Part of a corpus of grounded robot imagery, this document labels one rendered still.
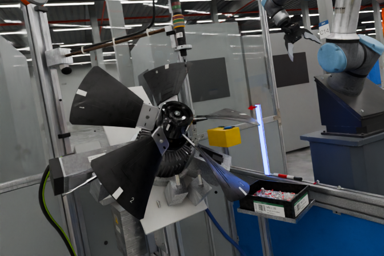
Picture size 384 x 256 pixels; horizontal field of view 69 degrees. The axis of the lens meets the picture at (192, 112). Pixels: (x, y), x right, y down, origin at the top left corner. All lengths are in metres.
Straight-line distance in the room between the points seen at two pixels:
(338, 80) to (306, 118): 4.05
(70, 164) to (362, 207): 0.97
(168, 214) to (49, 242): 0.81
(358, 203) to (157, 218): 0.69
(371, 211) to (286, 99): 4.13
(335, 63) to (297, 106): 4.10
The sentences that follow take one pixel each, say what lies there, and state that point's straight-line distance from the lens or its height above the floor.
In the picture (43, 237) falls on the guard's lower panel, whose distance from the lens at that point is 1.72.
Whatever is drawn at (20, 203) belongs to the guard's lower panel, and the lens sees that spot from 1.66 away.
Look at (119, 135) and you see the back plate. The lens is 1.23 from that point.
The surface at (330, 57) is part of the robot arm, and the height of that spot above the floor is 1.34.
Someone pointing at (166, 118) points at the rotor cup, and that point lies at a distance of 0.95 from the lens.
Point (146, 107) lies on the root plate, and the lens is 1.03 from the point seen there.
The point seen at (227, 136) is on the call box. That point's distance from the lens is 1.46.
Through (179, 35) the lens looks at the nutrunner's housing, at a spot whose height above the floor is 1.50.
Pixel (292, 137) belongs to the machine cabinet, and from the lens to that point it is 5.24.
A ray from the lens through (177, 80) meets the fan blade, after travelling 1.16.
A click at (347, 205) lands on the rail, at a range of 1.16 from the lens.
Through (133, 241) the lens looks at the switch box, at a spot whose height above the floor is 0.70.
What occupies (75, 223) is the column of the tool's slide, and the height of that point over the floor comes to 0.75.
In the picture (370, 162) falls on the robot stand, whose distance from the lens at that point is 1.36.
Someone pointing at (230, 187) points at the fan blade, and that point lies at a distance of 0.91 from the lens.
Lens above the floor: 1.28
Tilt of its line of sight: 3 degrees down
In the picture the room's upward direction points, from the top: 9 degrees counter-clockwise
